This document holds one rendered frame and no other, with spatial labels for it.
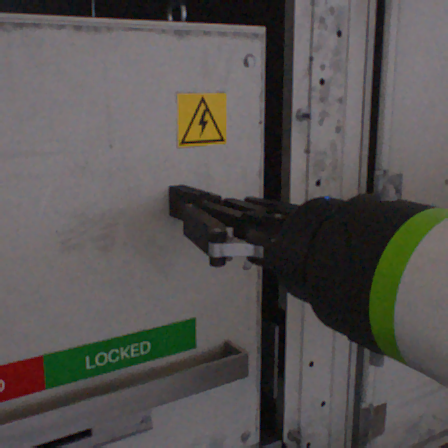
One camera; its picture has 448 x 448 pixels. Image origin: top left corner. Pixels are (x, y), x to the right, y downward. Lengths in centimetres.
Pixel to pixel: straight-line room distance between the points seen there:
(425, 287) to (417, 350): 3
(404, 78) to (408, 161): 10
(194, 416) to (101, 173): 29
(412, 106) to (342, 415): 40
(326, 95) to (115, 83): 24
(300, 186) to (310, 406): 28
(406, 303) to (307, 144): 38
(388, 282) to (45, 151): 32
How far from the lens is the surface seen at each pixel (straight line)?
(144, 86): 57
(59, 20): 54
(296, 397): 77
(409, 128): 75
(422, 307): 31
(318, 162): 68
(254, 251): 42
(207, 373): 62
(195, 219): 47
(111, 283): 58
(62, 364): 59
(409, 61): 74
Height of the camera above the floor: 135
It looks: 14 degrees down
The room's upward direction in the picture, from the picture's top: straight up
